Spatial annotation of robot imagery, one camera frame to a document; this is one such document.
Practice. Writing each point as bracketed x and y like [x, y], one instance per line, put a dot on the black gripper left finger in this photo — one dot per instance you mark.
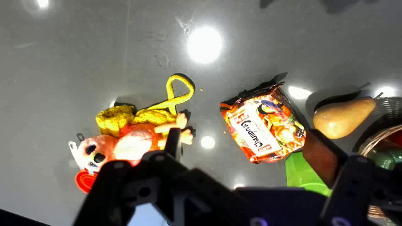
[181, 195]

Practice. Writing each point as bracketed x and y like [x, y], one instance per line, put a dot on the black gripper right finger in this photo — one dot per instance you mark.
[355, 183]

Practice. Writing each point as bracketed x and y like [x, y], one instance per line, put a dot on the yellow-brown pear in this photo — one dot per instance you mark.
[336, 120]

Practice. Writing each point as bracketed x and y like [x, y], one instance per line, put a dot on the green toy pepper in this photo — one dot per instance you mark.
[387, 158]

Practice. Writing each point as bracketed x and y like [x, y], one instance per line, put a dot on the green plastic cup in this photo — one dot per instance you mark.
[300, 174]

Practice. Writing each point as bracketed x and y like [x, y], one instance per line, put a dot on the orange plush toy animal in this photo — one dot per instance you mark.
[128, 133]

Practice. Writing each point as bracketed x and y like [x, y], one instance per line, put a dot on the orange instant noodle packet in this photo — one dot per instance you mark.
[263, 121]

